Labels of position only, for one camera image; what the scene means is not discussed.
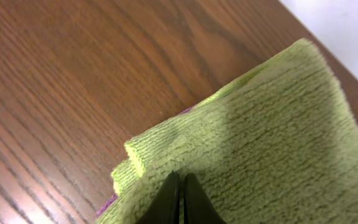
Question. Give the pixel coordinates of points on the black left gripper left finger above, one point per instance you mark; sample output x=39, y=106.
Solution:
x=165, y=207

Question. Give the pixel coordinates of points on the light green cloth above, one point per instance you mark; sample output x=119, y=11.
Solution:
x=279, y=144

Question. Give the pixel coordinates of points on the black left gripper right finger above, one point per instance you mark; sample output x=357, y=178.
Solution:
x=197, y=207

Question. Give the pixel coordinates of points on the folded pink cloth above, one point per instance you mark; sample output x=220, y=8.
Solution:
x=114, y=195

